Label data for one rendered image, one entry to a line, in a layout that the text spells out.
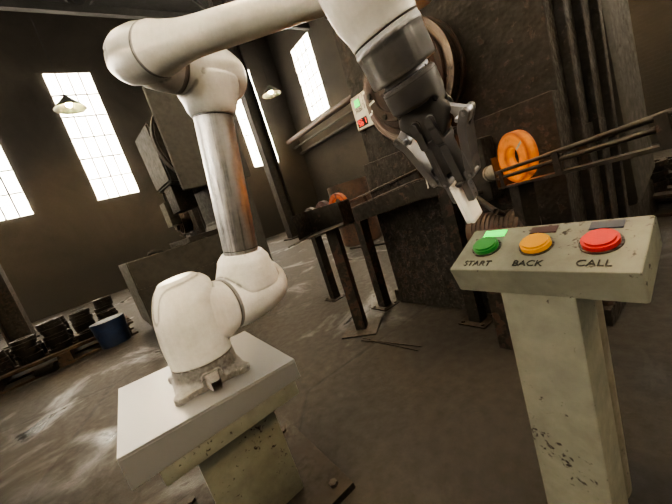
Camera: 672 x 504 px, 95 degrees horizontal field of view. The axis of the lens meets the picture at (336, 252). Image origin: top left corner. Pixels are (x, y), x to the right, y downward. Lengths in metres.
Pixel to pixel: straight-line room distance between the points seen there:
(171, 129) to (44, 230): 7.72
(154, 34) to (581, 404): 0.93
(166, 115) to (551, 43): 3.22
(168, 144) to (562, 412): 3.53
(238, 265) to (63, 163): 10.50
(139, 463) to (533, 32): 1.61
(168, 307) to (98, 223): 10.16
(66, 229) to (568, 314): 10.89
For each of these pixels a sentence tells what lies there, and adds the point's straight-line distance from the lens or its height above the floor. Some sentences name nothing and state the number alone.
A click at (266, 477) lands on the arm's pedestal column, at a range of 1.00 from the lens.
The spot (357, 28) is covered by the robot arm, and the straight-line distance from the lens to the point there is 0.45.
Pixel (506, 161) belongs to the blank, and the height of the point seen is 0.70.
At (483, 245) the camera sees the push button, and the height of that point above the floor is 0.61.
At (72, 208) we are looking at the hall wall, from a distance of 11.03.
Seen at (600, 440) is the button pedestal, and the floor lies 0.31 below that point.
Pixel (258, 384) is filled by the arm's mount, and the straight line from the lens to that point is 0.81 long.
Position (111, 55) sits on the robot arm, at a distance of 0.87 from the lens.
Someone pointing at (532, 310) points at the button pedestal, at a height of 0.51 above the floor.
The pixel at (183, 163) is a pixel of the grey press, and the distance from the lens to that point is 3.62.
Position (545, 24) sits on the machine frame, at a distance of 1.43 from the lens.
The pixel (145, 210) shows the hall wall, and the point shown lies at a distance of 11.02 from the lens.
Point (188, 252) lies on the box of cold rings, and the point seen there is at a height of 0.66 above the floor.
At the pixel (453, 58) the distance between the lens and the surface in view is 1.39.
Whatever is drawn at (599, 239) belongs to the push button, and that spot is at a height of 0.61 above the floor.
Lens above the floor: 0.76
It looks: 10 degrees down
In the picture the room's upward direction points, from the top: 18 degrees counter-clockwise
